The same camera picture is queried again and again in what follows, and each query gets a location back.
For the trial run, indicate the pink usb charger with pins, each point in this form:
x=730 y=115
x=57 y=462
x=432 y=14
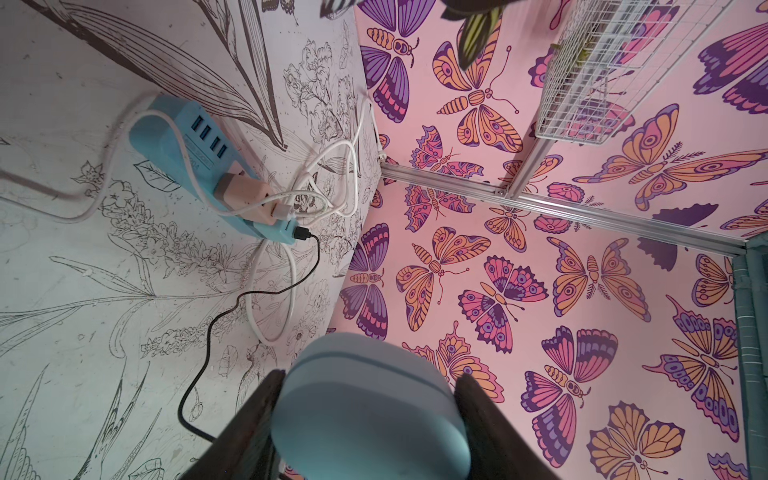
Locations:
x=254 y=199

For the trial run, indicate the white wire wall basket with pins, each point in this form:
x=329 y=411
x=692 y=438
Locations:
x=609 y=57

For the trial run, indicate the aluminium cage frame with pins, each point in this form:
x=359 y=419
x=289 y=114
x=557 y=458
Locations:
x=514 y=196

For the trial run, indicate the blue power strip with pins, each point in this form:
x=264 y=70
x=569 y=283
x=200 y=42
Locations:
x=188 y=147

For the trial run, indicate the blue earbud case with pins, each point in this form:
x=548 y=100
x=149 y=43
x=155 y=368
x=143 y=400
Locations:
x=352 y=407

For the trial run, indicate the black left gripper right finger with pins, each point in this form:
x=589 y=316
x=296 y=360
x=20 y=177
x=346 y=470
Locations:
x=497 y=450

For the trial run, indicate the teal usb charger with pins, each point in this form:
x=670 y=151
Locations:
x=282 y=231

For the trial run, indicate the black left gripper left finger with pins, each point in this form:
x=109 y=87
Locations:
x=245 y=450

